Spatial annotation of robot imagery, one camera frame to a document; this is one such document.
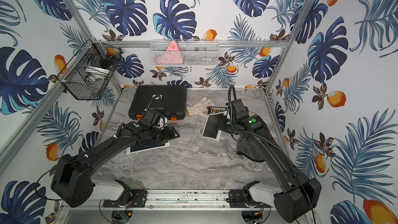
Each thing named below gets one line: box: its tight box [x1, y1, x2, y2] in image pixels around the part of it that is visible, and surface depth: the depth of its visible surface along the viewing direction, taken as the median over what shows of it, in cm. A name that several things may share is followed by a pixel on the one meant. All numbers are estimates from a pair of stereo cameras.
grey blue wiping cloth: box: [236, 134, 265, 163], surface depth 90 cm
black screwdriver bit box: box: [206, 106, 227, 116], surface depth 109 cm
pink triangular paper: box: [160, 40, 183, 64], surface depth 92 cm
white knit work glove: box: [186, 96, 215, 118], surface depth 112 cm
